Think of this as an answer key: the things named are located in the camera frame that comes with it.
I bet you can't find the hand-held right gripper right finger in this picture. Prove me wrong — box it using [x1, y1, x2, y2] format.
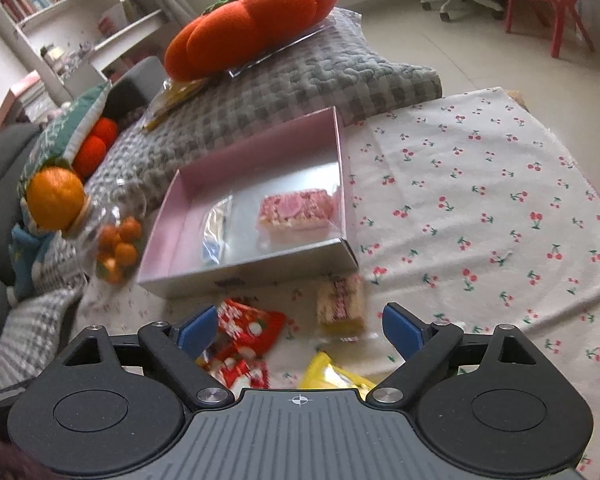
[366, 302, 541, 405]

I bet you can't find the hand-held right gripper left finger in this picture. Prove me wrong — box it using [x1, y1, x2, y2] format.
[62, 304, 236, 407]

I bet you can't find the red snack packet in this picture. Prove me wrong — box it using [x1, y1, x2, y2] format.
[196, 342, 271, 391]
[215, 299, 287, 356]

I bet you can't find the yellow cake snack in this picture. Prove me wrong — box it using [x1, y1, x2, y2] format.
[316, 275, 368, 337]

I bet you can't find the yellow snack packet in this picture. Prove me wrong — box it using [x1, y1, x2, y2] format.
[299, 352, 378, 391]

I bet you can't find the clear plastic packet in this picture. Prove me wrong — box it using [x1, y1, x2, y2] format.
[200, 195, 235, 267]

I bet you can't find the pink snack bar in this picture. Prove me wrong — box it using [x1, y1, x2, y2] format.
[256, 187, 340, 233]

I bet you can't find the white cardboard box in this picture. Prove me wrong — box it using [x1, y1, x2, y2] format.
[137, 106, 359, 301]

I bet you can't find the cluster of small mandarins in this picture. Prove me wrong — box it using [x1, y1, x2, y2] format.
[96, 216, 143, 281]

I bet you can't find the cherry print tablecloth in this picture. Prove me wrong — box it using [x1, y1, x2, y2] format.
[75, 87, 600, 480]

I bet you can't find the glass jar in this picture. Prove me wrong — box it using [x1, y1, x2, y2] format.
[62, 180, 148, 286]

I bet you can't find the blue monkey plush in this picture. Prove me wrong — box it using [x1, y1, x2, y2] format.
[7, 205, 56, 301]

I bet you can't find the orange fruit-shaped jar lid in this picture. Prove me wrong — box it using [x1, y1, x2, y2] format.
[26, 167, 87, 233]

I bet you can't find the small orange plush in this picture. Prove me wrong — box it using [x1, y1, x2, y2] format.
[72, 117, 120, 181]

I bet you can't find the green leaf print cushion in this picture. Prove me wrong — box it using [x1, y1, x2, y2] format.
[17, 80, 113, 196]

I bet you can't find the grey sofa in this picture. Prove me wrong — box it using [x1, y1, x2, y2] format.
[0, 55, 166, 376]

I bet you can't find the grey checkered blanket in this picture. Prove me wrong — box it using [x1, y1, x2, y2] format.
[0, 7, 443, 391]

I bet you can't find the pink book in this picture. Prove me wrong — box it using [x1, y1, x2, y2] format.
[0, 72, 41, 126]

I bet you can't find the large orange pumpkin cushion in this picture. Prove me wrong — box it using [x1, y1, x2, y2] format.
[164, 0, 338, 82]

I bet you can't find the white bookshelf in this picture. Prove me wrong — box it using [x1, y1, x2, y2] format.
[0, 0, 168, 126]

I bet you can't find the pink and red child chair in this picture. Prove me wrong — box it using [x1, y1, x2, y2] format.
[497, 0, 596, 58]

